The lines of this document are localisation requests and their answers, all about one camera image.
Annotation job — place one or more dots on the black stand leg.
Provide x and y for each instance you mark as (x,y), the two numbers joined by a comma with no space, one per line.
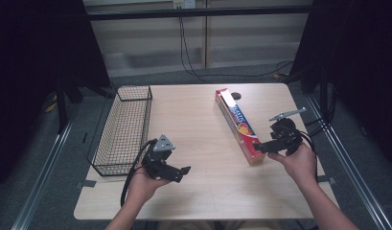
(61,108)

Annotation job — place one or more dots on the yellow strip on floor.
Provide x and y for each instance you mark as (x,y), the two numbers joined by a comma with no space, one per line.
(50,103)

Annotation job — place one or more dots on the metal floor rail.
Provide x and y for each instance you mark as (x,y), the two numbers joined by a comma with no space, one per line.
(353,172)
(40,179)

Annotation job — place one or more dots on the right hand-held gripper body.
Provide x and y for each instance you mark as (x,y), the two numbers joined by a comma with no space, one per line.
(284,135)

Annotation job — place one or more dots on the grey tape piece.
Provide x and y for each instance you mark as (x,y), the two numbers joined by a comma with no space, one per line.
(86,184)
(327,179)

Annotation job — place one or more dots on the black horizontal bar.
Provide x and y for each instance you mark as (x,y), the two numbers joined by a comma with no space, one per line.
(196,13)

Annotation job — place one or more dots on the white wall socket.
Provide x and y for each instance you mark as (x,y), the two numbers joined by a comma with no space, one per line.
(184,4)

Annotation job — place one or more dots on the long red printed box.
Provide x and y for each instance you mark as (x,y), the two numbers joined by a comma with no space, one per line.
(240,124)

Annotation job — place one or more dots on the person's right hand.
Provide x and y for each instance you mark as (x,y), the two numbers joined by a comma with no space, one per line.
(299,166)

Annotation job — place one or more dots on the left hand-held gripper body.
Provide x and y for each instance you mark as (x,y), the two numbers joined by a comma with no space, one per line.
(155,159)

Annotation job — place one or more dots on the person's left hand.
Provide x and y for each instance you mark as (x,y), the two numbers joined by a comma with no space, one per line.
(142,188)

